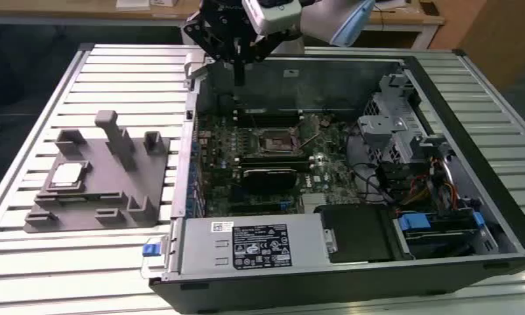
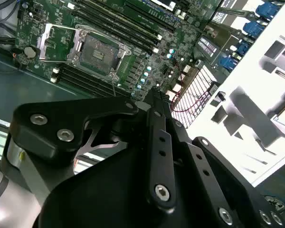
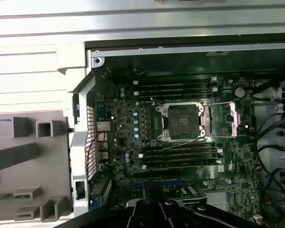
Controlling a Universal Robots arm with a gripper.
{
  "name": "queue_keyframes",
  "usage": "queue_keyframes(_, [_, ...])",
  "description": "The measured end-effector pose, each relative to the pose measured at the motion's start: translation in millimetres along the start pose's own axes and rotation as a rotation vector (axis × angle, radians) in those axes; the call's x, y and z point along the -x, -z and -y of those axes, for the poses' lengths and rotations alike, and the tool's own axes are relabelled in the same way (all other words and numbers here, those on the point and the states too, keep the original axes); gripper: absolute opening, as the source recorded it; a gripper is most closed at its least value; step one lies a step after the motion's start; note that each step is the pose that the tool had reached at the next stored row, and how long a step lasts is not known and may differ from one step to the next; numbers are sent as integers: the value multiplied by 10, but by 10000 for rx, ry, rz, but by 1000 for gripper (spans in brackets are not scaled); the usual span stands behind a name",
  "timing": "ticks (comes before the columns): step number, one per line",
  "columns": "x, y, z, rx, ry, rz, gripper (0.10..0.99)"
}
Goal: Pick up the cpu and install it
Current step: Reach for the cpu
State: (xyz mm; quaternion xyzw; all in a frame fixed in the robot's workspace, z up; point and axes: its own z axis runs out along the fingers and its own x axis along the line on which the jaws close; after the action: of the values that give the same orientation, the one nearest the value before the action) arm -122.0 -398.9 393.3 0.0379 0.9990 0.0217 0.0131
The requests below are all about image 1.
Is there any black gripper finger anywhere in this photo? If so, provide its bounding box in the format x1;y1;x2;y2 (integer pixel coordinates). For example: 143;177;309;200
183;18;241;87
240;30;292;87

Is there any silver CPU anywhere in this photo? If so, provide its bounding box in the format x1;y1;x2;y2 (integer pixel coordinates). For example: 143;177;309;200
52;163;87;186

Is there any CPU socket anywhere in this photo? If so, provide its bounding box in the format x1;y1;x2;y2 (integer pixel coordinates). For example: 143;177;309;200
255;127;300;156

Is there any wooden desk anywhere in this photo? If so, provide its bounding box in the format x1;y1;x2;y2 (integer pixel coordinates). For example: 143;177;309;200
0;0;448;50

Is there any metal drive cage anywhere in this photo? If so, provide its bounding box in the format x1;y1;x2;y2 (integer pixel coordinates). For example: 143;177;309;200
357;73;448;165

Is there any black graphics card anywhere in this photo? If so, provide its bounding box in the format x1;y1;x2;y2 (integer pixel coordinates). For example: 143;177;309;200
240;167;299;194

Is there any green motherboard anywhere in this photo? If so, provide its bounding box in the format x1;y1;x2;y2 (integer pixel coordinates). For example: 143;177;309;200
191;111;365;218

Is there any silver heat sink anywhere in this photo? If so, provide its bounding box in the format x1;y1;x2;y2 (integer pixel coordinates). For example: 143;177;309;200
301;193;328;214

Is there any grey parts rack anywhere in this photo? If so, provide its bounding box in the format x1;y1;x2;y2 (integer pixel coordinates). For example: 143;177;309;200
21;110;172;234

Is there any black expansion slot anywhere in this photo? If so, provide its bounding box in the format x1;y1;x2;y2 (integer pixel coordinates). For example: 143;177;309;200
228;202;281;213

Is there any wooden cabinet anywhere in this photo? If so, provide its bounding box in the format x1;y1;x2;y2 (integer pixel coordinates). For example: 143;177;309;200
428;0;525;89

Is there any black plastic shroud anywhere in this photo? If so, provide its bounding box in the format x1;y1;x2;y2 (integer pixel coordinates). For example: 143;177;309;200
315;203;411;263

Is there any grey power supply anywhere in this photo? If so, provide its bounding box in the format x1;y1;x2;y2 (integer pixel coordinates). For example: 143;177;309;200
177;215;336;275

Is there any blue disk carrier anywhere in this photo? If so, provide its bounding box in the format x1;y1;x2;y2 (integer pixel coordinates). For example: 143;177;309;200
397;212;433;232

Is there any black PC case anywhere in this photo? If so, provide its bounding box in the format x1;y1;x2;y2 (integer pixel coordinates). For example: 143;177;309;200
148;54;525;314

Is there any grey case handle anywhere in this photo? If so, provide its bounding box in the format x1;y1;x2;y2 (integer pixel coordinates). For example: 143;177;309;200
184;52;209;88

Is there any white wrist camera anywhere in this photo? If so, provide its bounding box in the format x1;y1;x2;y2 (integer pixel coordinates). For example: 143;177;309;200
243;0;305;36

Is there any coloured wire bundle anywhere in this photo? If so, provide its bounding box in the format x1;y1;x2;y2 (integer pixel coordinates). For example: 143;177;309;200
401;156;460;211

